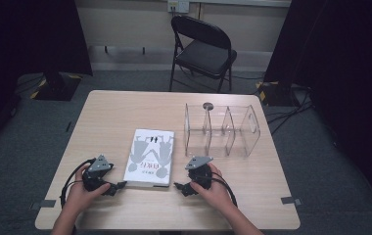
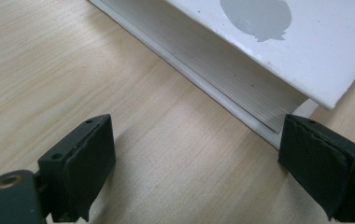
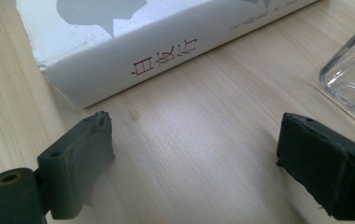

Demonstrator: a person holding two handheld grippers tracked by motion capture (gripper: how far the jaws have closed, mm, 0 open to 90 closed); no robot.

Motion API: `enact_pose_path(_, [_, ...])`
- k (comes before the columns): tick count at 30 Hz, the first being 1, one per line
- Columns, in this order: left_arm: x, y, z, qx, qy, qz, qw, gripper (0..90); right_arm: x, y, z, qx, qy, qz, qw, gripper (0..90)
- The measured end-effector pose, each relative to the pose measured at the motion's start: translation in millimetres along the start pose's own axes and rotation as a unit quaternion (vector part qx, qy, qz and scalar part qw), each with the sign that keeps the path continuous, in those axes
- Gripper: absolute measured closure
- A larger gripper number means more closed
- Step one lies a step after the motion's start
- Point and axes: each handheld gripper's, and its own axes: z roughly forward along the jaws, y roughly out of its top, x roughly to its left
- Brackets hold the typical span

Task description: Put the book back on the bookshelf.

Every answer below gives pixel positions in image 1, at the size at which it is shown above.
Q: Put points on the white wall socket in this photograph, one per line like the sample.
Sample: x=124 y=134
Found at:
x=178 y=6

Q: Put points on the person's left hand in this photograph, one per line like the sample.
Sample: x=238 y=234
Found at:
x=79 y=194

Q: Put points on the black stand base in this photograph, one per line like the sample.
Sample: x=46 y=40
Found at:
x=56 y=86
x=272 y=93

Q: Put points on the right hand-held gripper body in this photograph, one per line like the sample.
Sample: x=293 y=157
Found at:
x=200 y=168

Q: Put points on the person's right hand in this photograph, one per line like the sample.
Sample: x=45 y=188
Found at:
x=215 y=192

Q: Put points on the round grey table grommet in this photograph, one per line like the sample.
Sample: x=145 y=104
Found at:
x=208 y=105

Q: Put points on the white book with grey figures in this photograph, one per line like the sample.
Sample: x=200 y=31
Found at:
x=149 y=158

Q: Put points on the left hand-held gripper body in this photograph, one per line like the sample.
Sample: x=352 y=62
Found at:
x=99 y=164

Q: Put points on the grey tape strip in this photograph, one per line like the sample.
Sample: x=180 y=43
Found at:
x=43 y=204
x=291 y=200

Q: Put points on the black folding chair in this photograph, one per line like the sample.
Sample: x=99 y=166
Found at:
x=203 y=52

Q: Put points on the dark curtain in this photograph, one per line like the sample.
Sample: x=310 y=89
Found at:
x=27 y=39
x=344 y=65

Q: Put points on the clear acrylic book rack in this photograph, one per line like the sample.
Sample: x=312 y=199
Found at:
x=221 y=130

